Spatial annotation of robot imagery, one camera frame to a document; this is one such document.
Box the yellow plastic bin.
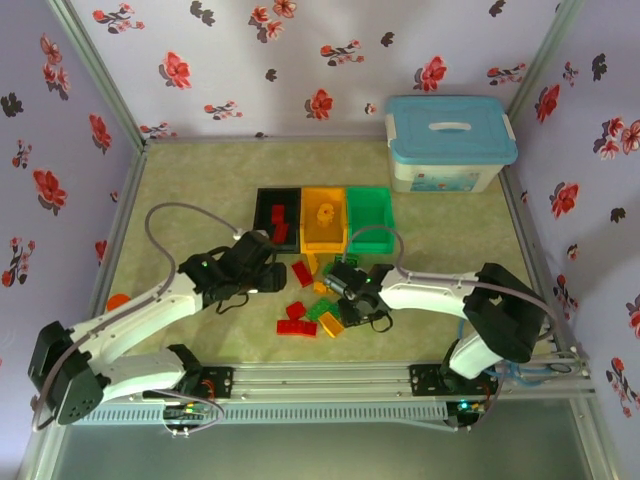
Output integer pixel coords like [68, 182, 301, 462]
[299, 186, 350, 255]

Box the black plastic bin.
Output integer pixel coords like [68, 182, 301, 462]
[253, 187, 304, 254]

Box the green plastic bin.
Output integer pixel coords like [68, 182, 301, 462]
[345, 185, 399, 255]

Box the blue tube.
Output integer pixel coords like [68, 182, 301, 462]
[457, 319, 554, 391]

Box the white storage box blue lid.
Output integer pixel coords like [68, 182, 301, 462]
[383, 94, 519, 195]

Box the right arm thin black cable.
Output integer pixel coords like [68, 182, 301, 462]
[367, 309, 394, 335]

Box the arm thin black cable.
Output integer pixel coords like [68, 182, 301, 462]
[214, 291, 251, 316]
[367, 309, 394, 335]

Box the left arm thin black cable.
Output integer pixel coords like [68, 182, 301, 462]
[214, 291, 251, 316]

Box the left arm grey cable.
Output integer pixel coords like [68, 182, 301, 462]
[29, 202, 246, 434]

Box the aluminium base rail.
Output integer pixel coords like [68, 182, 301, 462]
[97, 349, 597, 402]

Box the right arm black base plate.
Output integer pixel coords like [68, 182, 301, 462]
[408, 363, 501, 399]

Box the grey slotted cable duct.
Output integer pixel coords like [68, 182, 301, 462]
[67, 401, 450, 427]

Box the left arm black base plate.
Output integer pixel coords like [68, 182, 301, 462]
[164, 366, 236, 401]

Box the aluminium table side rail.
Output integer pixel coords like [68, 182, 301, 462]
[87, 144, 151, 331]
[499, 167, 581, 351]

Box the aluminium table back rail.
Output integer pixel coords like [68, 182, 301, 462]
[144, 135, 391, 148]

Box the aluminium frame post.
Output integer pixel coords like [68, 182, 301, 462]
[47, 0, 151, 149]
[507, 0, 584, 119]

